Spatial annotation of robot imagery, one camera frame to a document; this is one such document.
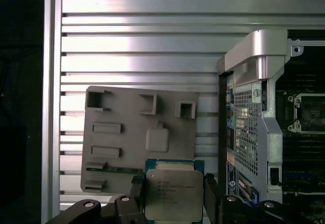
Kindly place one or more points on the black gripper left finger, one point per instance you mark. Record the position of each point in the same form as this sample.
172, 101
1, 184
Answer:
137, 191

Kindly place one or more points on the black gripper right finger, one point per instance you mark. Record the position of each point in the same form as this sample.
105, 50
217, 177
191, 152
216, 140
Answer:
210, 198

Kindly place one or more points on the silver CPU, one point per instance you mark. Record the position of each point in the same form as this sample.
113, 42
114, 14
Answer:
172, 191

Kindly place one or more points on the CPU socket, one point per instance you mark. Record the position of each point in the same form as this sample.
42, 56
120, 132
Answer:
309, 112

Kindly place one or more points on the grey parts rack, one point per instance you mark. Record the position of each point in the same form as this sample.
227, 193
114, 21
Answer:
127, 137

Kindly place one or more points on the black PC case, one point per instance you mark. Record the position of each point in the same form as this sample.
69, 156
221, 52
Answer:
271, 142

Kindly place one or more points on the green motherboard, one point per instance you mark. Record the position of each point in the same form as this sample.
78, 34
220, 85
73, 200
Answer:
302, 158

